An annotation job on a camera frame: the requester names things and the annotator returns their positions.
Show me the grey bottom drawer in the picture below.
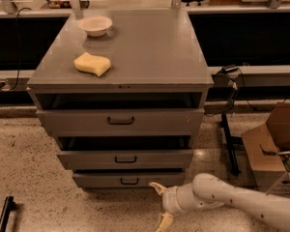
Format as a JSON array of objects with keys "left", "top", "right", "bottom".
[{"left": 72, "top": 172, "right": 185, "bottom": 189}]

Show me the grey drawer cabinet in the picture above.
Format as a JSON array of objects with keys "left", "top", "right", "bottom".
[{"left": 26, "top": 7, "right": 215, "bottom": 191}]

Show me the black stand with camera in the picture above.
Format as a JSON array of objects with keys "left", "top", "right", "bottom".
[{"left": 217, "top": 65, "right": 241, "bottom": 176}]

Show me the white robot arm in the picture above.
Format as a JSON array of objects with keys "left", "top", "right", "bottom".
[{"left": 149, "top": 173, "right": 290, "bottom": 232}]

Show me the cardboard box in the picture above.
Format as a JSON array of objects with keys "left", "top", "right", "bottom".
[{"left": 242, "top": 103, "right": 290, "bottom": 198}]

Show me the black cable on left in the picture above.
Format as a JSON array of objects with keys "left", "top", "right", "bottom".
[{"left": 10, "top": 7, "right": 33, "bottom": 91}]

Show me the black bar bottom left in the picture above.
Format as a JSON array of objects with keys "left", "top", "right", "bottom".
[{"left": 0, "top": 196, "right": 15, "bottom": 232}]

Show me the yellow sponge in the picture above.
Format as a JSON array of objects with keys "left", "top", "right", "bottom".
[{"left": 73, "top": 52, "right": 111, "bottom": 76}]

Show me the grey drawer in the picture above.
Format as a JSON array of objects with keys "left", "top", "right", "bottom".
[
  {"left": 37, "top": 109, "right": 203, "bottom": 137},
  {"left": 72, "top": 172, "right": 185, "bottom": 189},
  {"left": 58, "top": 150, "right": 192, "bottom": 170}
]

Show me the white bowl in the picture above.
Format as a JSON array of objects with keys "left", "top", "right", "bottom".
[{"left": 77, "top": 15, "right": 113, "bottom": 37}]

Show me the grey middle drawer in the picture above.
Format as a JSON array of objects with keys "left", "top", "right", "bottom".
[{"left": 58, "top": 150, "right": 192, "bottom": 170}]

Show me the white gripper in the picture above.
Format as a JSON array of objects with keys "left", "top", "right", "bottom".
[{"left": 149, "top": 182, "right": 178, "bottom": 232}]

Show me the grey top drawer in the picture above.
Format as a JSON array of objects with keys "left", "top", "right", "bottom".
[{"left": 37, "top": 109, "right": 203, "bottom": 137}]

